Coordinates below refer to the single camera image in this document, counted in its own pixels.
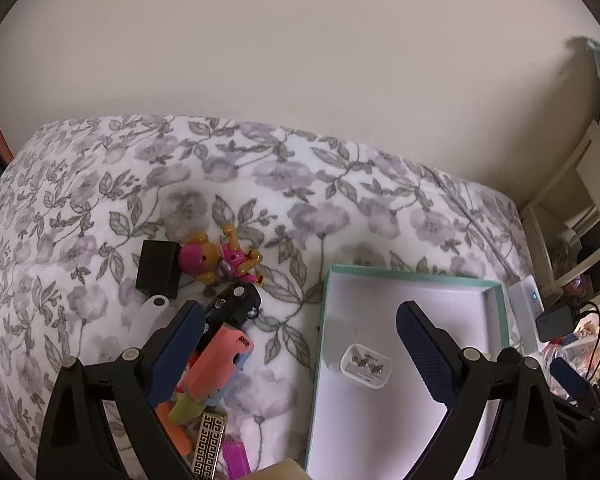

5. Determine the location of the floral printed blanket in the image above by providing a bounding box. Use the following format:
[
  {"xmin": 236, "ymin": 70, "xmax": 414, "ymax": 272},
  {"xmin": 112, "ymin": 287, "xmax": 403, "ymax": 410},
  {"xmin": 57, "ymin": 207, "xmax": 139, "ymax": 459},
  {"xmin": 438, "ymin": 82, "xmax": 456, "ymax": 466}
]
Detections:
[{"xmin": 0, "ymin": 115, "xmax": 531, "ymax": 480}]

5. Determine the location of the white curved plastic strap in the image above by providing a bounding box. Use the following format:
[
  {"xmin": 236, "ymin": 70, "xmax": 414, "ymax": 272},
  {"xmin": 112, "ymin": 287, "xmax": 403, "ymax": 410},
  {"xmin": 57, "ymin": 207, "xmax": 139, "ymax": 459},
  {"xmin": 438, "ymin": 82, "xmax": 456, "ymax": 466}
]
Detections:
[{"xmin": 127, "ymin": 294, "xmax": 172, "ymax": 348}]

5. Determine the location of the pink and blue puzzle block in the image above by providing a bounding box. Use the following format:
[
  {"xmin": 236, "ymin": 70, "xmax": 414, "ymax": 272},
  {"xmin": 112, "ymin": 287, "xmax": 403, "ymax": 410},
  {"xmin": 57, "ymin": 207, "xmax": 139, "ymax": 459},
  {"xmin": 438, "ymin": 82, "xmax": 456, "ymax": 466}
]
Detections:
[{"xmin": 177, "ymin": 324, "xmax": 256, "ymax": 406}]

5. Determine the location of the white power strip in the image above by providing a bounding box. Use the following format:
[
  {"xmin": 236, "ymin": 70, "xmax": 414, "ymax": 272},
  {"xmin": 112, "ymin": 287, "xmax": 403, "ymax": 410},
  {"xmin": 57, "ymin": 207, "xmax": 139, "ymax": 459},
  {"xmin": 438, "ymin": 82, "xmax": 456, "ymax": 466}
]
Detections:
[{"xmin": 507, "ymin": 275, "xmax": 546, "ymax": 353}]

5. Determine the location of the gold patterned lighter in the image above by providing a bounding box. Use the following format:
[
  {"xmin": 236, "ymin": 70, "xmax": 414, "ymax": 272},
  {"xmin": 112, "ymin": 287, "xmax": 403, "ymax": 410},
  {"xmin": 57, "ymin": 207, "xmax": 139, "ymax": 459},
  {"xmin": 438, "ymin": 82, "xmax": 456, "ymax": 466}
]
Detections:
[{"xmin": 189, "ymin": 406, "xmax": 228, "ymax": 478}]

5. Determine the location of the white wooden shelf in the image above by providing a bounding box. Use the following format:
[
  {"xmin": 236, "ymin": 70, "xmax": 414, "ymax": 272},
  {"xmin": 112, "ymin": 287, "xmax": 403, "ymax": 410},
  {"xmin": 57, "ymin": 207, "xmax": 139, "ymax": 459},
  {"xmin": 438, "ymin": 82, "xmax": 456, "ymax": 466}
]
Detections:
[{"xmin": 520, "ymin": 120, "xmax": 600, "ymax": 301}]

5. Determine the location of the white charger plug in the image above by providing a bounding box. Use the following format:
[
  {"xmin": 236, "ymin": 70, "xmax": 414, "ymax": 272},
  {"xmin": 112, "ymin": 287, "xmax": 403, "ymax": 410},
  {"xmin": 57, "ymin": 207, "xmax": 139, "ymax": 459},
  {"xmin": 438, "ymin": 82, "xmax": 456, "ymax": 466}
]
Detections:
[{"xmin": 339, "ymin": 342, "xmax": 392, "ymax": 393}]

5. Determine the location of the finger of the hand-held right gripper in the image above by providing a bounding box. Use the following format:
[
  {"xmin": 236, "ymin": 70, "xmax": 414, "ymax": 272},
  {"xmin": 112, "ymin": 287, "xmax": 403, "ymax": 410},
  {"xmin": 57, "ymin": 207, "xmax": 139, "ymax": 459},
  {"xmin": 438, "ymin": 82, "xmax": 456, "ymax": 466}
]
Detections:
[{"xmin": 549, "ymin": 357, "xmax": 600, "ymax": 425}]

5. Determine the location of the yellow-green plastic piece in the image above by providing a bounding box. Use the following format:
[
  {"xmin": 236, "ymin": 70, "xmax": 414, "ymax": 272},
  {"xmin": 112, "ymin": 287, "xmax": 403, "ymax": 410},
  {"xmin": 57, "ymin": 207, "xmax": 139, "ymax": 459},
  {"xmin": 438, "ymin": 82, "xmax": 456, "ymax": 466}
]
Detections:
[{"xmin": 167, "ymin": 392, "xmax": 206, "ymax": 426}]

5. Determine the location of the black toy car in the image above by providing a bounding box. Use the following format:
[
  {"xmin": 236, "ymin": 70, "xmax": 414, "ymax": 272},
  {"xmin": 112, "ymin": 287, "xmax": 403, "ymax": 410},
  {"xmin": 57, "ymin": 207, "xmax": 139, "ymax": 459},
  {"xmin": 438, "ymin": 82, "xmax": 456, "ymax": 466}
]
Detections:
[{"xmin": 202, "ymin": 282, "xmax": 262, "ymax": 333}]

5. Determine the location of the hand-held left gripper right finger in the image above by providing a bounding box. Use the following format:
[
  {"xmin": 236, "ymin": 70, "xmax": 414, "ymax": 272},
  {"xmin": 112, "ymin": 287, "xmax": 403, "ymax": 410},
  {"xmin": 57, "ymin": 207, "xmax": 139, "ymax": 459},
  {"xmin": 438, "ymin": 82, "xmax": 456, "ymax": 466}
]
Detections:
[{"xmin": 396, "ymin": 300, "xmax": 567, "ymax": 480}]

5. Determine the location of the pink dog toy figure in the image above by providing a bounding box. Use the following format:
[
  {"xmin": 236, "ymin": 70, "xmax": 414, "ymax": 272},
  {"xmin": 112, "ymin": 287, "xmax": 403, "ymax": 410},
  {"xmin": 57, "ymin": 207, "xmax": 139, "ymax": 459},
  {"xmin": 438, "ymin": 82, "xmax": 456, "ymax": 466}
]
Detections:
[{"xmin": 177, "ymin": 225, "xmax": 267, "ymax": 288}]

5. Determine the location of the teal-edged shallow box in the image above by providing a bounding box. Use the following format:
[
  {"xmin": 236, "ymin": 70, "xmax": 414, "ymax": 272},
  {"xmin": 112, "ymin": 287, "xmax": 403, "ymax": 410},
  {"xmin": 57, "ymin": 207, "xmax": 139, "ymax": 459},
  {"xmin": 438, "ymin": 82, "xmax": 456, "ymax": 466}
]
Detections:
[{"xmin": 304, "ymin": 263, "xmax": 511, "ymax": 480}]

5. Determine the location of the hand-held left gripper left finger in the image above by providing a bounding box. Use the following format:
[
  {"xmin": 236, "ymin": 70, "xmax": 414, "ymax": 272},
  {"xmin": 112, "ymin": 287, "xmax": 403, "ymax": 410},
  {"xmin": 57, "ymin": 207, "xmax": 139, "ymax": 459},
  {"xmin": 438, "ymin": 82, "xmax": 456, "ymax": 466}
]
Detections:
[{"xmin": 36, "ymin": 300, "xmax": 208, "ymax": 480}]

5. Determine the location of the purple lighter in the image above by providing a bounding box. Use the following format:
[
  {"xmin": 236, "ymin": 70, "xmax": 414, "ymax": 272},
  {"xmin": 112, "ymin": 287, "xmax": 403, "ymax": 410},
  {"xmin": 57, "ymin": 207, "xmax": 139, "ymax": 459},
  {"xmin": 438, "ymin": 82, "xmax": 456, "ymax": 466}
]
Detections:
[{"xmin": 222, "ymin": 442, "xmax": 252, "ymax": 478}]

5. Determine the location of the black power adapter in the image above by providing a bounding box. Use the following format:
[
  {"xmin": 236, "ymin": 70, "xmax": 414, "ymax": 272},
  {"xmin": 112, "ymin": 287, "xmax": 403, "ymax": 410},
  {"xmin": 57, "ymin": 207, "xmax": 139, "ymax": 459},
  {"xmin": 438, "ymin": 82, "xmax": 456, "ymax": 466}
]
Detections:
[{"xmin": 135, "ymin": 240, "xmax": 181, "ymax": 298}]

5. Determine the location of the black wall charger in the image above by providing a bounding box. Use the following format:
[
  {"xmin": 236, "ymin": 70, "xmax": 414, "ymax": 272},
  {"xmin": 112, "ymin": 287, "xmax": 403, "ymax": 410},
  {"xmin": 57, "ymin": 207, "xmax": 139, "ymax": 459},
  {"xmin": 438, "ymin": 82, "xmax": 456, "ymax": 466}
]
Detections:
[{"xmin": 535, "ymin": 305, "xmax": 576, "ymax": 342}]

